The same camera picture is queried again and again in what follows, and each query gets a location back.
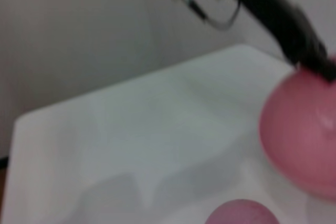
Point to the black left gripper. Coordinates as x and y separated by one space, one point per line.
283 14

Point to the pink plastic bowl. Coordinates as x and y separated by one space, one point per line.
302 134

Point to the pink toy peach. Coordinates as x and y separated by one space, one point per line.
241 213

